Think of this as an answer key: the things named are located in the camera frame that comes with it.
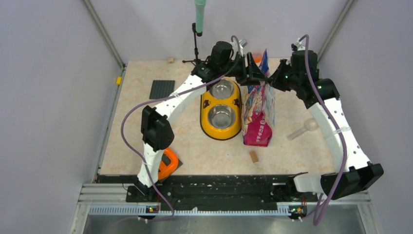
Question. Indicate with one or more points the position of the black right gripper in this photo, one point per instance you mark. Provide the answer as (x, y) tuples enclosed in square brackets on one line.
[(281, 75)]

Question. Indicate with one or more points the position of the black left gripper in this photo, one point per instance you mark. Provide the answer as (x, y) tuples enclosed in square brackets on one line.
[(245, 68)]

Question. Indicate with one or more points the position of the pink blue pet food bag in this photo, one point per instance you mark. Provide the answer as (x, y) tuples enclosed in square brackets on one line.
[(255, 129)]

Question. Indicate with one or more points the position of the clear plastic scoop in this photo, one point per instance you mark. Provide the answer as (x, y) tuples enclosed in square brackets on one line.
[(309, 125)]

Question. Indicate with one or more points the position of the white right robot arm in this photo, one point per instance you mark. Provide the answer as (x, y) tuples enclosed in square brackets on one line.
[(353, 171)]

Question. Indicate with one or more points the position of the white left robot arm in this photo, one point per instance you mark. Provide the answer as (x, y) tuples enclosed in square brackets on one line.
[(226, 60)]

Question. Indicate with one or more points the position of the yellow double pet bowl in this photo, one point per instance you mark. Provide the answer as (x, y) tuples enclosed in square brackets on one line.
[(220, 110)]

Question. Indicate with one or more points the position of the orange tape roll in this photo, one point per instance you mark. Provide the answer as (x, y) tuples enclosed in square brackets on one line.
[(257, 57)]

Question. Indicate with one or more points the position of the black tripod stand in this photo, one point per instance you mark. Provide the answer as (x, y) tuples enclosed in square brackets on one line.
[(196, 59)]

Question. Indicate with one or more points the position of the wooden block near bag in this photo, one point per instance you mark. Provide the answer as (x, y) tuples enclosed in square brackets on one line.
[(254, 156)]

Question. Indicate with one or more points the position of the green microphone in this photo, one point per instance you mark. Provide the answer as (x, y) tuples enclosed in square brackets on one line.
[(199, 16)]

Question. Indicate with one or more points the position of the dark grey lego baseplate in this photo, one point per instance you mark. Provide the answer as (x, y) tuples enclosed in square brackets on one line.
[(161, 89)]

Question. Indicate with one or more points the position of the small dark grey plate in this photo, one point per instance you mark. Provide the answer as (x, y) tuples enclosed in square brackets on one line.
[(171, 162)]

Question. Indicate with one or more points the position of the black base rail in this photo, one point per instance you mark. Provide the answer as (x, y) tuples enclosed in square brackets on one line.
[(221, 193)]

